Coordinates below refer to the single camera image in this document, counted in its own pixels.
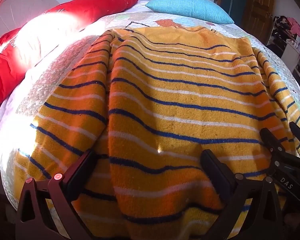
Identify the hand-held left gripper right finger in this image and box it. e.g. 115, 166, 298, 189
201, 149, 283, 240

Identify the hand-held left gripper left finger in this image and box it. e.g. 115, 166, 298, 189
15, 150, 98, 240

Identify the orange striped sweater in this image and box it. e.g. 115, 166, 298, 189
15, 26, 300, 240

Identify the dark shelf rack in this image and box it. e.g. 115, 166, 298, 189
266, 15, 300, 55

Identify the pink cloth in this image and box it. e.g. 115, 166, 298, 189
286, 17, 300, 37

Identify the heart patterned quilt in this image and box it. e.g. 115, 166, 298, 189
0, 12, 300, 213

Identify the wooden door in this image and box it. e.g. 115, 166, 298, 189
241, 0, 277, 34

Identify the turquoise pillow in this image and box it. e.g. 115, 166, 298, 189
145, 0, 235, 25

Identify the white round headboard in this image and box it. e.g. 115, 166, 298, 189
0, 0, 60, 40

